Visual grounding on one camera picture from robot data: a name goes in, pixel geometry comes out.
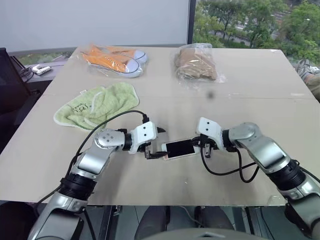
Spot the orange canvas sneaker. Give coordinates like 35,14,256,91
99,45,149,64
80,49,141,74

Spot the thin black power cable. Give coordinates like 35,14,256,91
18,66,35,83

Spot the brown folded cloth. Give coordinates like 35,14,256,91
174,47,221,81

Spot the dark window frame post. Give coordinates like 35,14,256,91
186,0,197,46

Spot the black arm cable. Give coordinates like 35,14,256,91
34,110,150,209
200,147,261,184

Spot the light grey rounded shape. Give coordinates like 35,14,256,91
171,227,251,240

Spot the white window blind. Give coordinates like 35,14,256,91
0,0,191,54

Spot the clear plastic sneaker bag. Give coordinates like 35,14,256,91
78,42,151,79

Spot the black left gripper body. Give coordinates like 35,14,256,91
138,140,158,160

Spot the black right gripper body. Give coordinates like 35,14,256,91
192,133,219,159

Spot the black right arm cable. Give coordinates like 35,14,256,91
200,147,261,184

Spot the black rounded shape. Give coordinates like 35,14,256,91
0,200,39,240

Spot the green terry towel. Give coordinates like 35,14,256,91
52,82,140,132

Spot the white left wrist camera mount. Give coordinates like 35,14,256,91
127,121,159,154

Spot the dark grey rounded shape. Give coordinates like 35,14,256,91
196,206,236,240
134,205,171,240

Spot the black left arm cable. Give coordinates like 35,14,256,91
34,110,150,209

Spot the olive bystander trouser leg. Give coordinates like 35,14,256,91
301,71,320,104

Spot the white smartphone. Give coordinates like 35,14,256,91
160,139,201,161

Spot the clear plastic cloth bag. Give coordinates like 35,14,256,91
170,42,228,89

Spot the grey bystander shoe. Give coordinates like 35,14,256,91
295,58,314,81

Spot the white power strip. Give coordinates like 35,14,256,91
31,64,52,76

